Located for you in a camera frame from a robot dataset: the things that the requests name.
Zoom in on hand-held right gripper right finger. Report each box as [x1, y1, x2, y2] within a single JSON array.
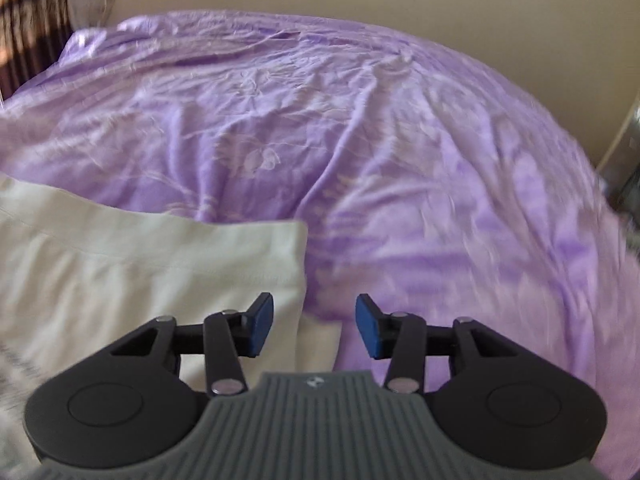
[[354, 293, 520, 395]]

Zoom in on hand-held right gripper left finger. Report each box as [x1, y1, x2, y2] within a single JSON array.
[[110, 292, 276, 396]]

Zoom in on white printed sweatshirt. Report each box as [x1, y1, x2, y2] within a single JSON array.
[[0, 172, 344, 480]]

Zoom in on purple floral bed blanket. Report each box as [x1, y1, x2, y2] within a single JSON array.
[[0, 9, 640, 463]]

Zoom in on brown patterned curtain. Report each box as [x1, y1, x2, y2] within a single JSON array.
[[0, 0, 77, 106]]

